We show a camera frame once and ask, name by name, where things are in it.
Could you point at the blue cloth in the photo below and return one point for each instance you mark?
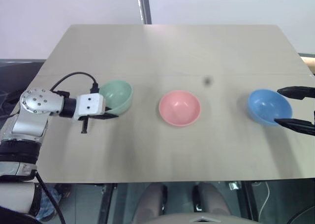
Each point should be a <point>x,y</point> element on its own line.
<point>49,204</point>

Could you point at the metal table bracket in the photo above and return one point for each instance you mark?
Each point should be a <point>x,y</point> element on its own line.
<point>234,185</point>

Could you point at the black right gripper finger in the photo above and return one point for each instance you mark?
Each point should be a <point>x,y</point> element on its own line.
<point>299,126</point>
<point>297,92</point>

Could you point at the light wooden object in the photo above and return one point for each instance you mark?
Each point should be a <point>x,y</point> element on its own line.
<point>308,61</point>

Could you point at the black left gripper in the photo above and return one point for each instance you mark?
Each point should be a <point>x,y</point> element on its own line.
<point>85,124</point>

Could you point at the dark grey furniture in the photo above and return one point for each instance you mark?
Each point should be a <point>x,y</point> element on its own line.
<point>17,73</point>

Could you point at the black table leg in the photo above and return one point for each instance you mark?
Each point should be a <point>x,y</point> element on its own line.
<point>106,201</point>
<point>248,199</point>

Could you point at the pink bowl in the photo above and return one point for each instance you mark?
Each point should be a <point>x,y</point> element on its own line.
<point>179,108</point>

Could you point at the dark grey rounded shape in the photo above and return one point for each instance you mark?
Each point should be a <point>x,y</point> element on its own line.
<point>151,201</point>
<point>212,200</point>

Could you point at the dark vertical post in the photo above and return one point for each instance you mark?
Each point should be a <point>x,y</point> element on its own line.
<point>144,5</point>

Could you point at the blue bowl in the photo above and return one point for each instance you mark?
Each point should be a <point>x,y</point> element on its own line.
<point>269,107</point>

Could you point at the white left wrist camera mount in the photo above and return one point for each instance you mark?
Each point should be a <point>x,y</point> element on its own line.
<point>89,105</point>

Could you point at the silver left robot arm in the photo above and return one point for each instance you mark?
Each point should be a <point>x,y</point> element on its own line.
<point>37,103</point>

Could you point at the green bowl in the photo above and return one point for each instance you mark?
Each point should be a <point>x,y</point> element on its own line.
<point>118,93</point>

